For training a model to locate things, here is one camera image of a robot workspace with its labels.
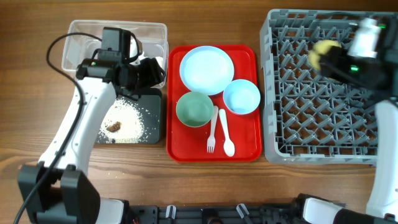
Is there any light blue bowl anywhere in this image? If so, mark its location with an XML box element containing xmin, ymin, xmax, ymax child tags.
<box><xmin>223</xmin><ymin>79</ymin><xmax>261</xmax><ymax>115</ymax></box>

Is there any grey dishwasher rack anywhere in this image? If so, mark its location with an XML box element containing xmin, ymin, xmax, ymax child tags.
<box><xmin>260</xmin><ymin>9</ymin><xmax>396</xmax><ymax>165</ymax></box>

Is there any white plastic spoon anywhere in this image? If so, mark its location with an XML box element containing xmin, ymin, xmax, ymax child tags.
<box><xmin>219</xmin><ymin>109</ymin><xmax>235</xmax><ymax>157</ymax></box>

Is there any white plastic fork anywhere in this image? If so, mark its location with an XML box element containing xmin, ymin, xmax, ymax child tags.
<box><xmin>207</xmin><ymin>106</ymin><xmax>218</xmax><ymax>153</ymax></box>

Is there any yellow cup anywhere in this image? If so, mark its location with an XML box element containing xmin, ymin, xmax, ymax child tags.
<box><xmin>308</xmin><ymin>40</ymin><xmax>341</xmax><ymax>70</ymax></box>

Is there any clear plastic waste bin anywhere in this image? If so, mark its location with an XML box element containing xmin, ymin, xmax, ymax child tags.
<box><xmin>62</xmin><ymin>20</ymin><xmax>168</xmax><ymax>87</ymax></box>

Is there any white tissue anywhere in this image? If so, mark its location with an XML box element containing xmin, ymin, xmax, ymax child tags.
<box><xmin>155</xmin><ymin>57</ymin><xmax>164</xmax><ymax>70</ymax></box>

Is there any brown food scrap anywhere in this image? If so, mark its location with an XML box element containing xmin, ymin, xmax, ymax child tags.
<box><xmin>106</xmin><ymin>121</ymin><xmax>121</xmax><ymax>133</ymax></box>

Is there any green bowl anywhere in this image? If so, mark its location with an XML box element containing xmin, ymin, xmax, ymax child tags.
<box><xmin>176</xmin><ymin>91</ymin><xmax>214</xmax><ymax>128</ymax></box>

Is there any black waste tray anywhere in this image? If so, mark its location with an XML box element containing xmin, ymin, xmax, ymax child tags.
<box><xmin>95</xmin><ymin>87</ymin><xmax>163</xmax><ymax>145</ymax></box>

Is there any black mounting rail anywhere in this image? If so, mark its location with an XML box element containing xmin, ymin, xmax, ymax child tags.
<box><xmin>131</xmin><ymin>204</ymin><xmax>306</xmax><ymax>224</ymax></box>

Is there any light blue plate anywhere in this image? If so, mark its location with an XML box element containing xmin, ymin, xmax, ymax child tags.
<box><xmin>179</xmin><ymin>46</ymin><xmax>234</xmax><ymax>96</ymax></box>

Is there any white rice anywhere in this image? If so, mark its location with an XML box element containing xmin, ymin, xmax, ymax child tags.
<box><xmin>97</xmin><ymin>97</ymin><xmax>145</xmax><ymax>144</ymax></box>

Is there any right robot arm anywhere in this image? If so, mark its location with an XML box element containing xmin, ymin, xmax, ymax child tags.
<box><xmin>300</xmin><ymin>40</ymin><xmax>397</xmax><ymax>223</ymax></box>

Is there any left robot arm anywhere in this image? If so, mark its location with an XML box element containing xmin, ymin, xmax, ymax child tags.
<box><xmin>15</xmin><ymin>27</ymin><xmax>166</xmax><ymax>223</ymax></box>

